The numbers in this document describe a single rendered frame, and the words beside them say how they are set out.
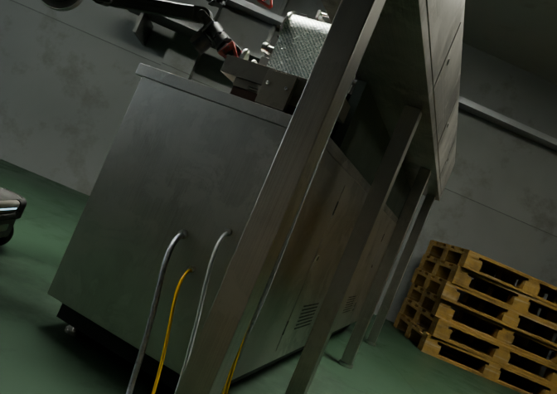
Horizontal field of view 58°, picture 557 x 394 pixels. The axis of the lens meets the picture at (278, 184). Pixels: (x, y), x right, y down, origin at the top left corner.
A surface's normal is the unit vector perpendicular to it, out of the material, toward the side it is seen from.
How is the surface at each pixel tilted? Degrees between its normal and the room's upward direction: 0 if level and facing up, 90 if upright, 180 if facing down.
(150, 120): 90
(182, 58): 90
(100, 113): 90
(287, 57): 90
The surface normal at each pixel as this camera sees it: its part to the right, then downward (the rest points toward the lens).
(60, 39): 0.07, -0.01
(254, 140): -0.31, -0.17
